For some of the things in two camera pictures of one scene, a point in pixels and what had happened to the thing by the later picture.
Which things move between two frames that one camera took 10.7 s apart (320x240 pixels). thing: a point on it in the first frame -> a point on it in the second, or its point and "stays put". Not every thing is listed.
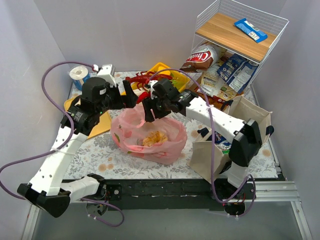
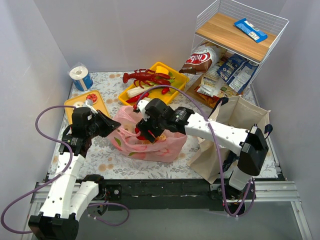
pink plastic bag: [162, 140] stays put
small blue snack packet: [255, 33] stays put
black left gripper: [119, 97] -> [100, 124]
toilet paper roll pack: [78, 74] stays put
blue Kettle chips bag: [237, 72] stays put
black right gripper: [155, 108] -> [146, 127]
